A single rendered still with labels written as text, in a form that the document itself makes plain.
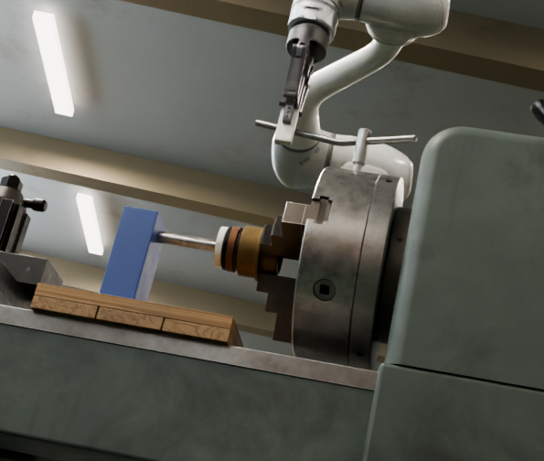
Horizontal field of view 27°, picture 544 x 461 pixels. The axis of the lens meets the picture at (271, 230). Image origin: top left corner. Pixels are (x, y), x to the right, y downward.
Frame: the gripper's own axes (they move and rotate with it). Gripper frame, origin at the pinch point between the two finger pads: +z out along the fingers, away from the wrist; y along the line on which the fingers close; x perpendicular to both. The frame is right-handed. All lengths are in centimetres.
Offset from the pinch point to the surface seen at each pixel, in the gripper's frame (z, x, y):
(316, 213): 24.3, 10.9, 14.9
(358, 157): 6.8, 14.1, 4.3
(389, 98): -300, -25, -416
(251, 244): 25.8, 0.1, 4.0
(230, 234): 24.4, -3.8, 3.6
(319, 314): 38.0, 13.8, 8.9
